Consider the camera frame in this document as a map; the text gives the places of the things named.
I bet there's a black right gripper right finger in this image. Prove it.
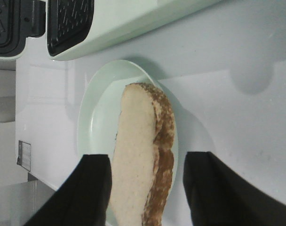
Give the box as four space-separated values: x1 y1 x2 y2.
183 152 286 226

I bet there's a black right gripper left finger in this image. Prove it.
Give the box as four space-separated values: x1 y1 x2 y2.
26 154 112 226

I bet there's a green sandwich maker lid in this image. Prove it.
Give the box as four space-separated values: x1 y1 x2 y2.
0 0 46 60

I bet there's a green breakfast maker base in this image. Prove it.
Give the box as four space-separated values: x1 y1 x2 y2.
47 0 216 61

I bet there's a light green plate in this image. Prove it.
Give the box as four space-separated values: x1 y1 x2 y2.
77 60 178 226

